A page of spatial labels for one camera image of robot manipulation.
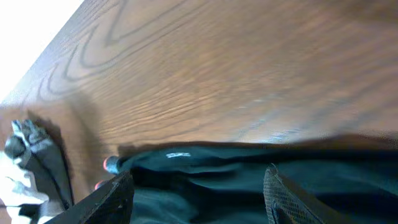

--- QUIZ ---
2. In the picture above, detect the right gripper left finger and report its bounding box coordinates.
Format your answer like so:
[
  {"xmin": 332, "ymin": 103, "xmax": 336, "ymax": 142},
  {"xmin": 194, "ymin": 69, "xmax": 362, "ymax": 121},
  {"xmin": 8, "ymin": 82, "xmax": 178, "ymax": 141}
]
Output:
[{"xmin": 47, "ymin": 170, "xmax": 134, "ymax": 224}]

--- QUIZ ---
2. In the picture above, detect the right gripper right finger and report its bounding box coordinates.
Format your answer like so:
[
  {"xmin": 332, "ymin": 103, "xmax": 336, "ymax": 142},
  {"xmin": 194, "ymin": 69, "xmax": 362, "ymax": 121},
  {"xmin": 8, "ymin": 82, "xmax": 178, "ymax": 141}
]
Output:
[{"xmin": 263, "ymin": 167, "xmax": 351, "ymax": 224}]

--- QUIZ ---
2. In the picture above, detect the black leggings red waistband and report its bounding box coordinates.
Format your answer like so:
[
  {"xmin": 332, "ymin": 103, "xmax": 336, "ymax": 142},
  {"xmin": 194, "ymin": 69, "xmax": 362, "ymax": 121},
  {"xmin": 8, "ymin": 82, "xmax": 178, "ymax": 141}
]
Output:
[{"xmin": 103, "ymin": 139, "xmax": 397, "ymax": 223}]

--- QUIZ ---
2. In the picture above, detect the grey folded garment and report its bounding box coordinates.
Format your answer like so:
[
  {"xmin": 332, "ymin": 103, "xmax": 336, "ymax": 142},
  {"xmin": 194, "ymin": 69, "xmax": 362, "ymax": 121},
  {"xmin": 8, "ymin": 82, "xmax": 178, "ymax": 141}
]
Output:
[{"xmin": 3, "ymin": 119, "xmax": 74, "ymax": 223}]

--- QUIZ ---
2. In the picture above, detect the white t-shirt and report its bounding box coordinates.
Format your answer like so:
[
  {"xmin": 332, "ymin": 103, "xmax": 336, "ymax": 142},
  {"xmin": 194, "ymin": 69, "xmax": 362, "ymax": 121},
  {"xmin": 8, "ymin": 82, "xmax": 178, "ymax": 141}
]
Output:
[{"xmin": 1, "ymin": 152, "xmax": 49, "ymax": 224}]

